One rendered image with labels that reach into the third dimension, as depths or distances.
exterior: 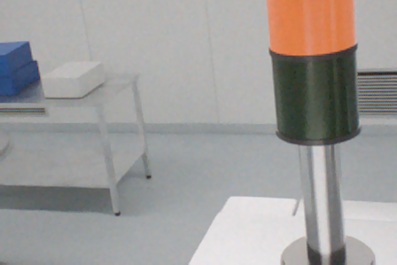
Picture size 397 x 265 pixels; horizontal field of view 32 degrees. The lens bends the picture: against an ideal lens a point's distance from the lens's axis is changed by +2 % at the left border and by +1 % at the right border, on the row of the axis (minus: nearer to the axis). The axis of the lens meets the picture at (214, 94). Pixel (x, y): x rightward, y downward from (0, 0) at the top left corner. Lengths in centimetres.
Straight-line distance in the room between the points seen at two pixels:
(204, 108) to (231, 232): 589
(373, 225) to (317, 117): 15
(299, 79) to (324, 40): 3
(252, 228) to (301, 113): 15
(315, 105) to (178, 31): 586
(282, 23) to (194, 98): 602
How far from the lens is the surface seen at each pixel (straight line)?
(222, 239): 50
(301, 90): 38
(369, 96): 603
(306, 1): 37
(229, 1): 603
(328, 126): 39
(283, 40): 38
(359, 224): 51
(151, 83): 649
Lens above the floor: 235
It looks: 18 degrees down
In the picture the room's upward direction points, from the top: 6 degrees counter-clockwise
